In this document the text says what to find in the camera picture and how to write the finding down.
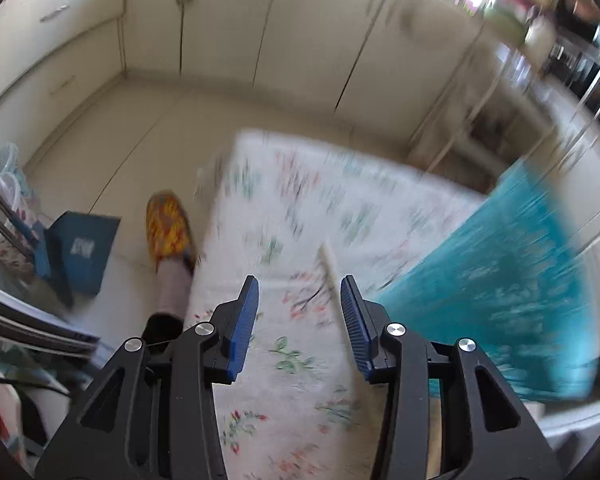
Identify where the teal perforated plastic basket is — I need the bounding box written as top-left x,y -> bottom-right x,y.
378,162 -> 600,402

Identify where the floral tablecloth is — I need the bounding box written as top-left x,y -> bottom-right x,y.
187,130 -> 483,479

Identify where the yellow patterned left slipper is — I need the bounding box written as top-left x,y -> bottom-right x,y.
145,191 -> 197,273

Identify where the blue dustpan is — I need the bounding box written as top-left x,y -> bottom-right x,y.
33,211 -> 121,307

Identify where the white storage trolley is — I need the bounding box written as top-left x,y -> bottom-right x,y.
406,38 -> 555,194

